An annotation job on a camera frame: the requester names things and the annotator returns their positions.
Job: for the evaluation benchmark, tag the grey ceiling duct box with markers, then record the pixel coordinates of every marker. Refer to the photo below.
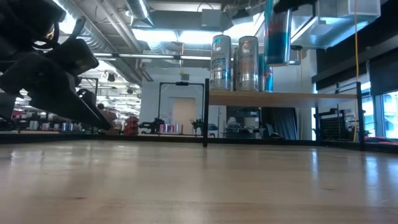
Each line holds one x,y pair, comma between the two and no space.
211,18

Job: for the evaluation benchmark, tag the long ceiling light tube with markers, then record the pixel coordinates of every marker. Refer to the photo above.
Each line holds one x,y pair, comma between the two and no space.
149,56

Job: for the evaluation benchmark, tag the beige door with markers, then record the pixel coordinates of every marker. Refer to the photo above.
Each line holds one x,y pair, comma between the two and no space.
184,115

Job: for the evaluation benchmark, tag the blue silver Red Bull can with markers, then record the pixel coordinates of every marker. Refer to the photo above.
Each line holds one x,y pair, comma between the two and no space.
266,77
277,37

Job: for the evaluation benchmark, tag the black portal frame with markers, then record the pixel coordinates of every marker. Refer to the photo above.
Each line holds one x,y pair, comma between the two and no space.
182,83

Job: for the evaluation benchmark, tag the window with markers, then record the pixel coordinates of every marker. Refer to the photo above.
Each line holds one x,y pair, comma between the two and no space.
388,115

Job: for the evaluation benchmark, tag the black office chair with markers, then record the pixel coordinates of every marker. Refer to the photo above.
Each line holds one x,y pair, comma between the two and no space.
273,133

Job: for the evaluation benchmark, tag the round silver air duct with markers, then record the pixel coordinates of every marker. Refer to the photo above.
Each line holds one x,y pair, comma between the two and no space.
140,9

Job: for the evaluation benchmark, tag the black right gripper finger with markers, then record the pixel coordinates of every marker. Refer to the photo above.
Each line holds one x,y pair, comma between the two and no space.
295,4

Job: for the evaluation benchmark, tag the black monitor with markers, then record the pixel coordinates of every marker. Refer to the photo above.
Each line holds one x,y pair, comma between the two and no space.
7,105

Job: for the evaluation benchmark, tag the small black robot arm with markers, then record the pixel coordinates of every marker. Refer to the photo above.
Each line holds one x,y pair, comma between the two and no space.
152,126

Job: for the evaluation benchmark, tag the large silver ventilation duct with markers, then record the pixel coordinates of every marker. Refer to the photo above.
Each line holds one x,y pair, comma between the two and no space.
326,31

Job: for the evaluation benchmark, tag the Celsius Arctic Vibe can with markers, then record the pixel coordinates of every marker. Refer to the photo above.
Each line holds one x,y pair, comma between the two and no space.
220,62

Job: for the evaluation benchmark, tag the black perforated cart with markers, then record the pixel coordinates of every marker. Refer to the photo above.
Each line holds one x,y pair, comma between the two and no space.
334,127

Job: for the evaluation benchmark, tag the black aluminium frame rails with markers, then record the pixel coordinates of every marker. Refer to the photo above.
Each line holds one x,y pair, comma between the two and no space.
357,147

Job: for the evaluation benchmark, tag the red chair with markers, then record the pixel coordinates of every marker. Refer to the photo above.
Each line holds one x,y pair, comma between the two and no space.
132,124

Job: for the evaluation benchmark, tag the dark curtain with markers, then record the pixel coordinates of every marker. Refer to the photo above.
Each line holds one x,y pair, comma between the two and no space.
280,123

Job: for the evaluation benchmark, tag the office desk with monitors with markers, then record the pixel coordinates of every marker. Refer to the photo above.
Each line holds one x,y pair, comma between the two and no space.
242,124

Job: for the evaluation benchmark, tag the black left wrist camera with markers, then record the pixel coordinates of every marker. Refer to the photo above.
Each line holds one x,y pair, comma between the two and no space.
73,57

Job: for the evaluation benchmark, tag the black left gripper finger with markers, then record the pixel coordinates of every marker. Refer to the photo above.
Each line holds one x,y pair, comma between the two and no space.
40,84
90,96

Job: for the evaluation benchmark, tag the black roller blind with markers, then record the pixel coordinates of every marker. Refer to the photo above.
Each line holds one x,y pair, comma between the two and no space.
384,74

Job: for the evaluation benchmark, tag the Celsius Tropical Vibe can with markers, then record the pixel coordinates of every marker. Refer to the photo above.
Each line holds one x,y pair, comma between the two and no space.
248,63

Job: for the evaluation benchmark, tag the wooden shelf with black frame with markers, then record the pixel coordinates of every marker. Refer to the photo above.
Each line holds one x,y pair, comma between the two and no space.
280,99

